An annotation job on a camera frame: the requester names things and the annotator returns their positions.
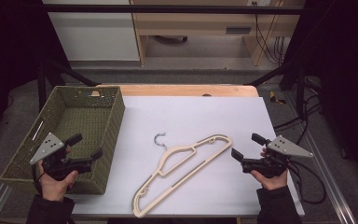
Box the black floor cables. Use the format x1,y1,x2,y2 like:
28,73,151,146
273,77,324,146

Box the black horizontal frame bar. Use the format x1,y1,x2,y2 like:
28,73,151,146
43,4,306,15

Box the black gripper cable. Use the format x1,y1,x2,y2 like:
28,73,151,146
31,164,44,195
287,158,327,204

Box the white cabinet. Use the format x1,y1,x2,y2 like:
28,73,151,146
42,0,141,62

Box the white paper sheet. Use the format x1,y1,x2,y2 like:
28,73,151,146
64,95,306,217

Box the dark curtain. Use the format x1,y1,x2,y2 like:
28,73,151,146
282,0,358,188
0,0,71,147

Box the wooden table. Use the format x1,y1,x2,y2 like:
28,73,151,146
99,83,260,98

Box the black hanging cables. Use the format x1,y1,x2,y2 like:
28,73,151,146
252,1,288,64

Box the person's left hand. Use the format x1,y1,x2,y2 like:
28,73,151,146
36,162,79,203

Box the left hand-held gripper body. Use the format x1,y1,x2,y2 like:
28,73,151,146
29,132,92,181

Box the beige clothes hanger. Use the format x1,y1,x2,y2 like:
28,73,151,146
132,132,233,218

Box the person's right hand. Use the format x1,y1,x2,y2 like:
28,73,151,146
250,169,289,191

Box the black frame leg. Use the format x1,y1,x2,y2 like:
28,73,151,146
245,62,307,116
36,59,99,110

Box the olive green woven basket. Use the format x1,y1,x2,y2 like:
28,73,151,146
0,85,126,196

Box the light wooden desk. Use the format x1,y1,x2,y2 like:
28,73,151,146
130,0,306,67

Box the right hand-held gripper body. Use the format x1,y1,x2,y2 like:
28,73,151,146
241,134,314,179

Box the yellow and black tool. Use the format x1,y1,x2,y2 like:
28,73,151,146
268,91,287,105

